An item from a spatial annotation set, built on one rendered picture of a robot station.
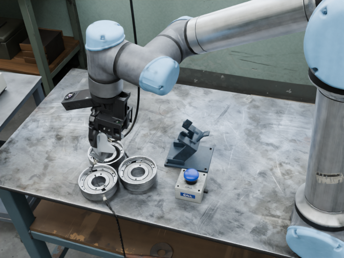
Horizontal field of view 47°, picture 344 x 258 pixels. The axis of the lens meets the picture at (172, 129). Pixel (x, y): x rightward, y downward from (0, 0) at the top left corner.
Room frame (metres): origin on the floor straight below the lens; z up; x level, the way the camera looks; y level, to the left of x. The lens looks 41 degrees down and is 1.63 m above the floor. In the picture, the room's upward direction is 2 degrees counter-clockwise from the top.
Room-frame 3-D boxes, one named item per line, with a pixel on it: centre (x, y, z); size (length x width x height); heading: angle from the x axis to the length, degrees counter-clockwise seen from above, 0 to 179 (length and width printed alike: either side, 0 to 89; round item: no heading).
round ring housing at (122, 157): (0.81, 0.19, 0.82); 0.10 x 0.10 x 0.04
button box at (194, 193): (0.68, -0.05, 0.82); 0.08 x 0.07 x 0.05; 71
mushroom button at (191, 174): (0.68, -0.05, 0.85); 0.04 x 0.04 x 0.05
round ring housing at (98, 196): (0.71, 0.20, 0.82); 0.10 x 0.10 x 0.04
